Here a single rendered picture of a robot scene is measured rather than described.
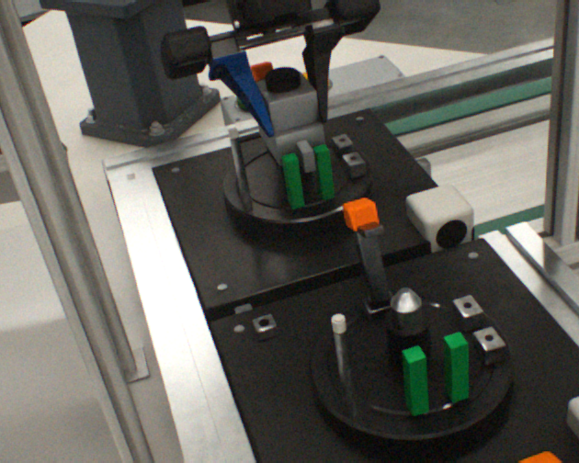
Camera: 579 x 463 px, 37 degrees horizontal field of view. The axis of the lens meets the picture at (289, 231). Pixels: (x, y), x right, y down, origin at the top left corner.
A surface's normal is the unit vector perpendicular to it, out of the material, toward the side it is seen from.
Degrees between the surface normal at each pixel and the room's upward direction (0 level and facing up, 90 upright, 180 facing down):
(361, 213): 68
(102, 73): 90
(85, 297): 90
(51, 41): 0
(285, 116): 90
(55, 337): 0
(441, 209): 0
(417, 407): 90
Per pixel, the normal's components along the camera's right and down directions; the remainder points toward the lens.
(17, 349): -0.13, -0.80
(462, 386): 0.30, 0.54
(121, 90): -0.49, 0.58
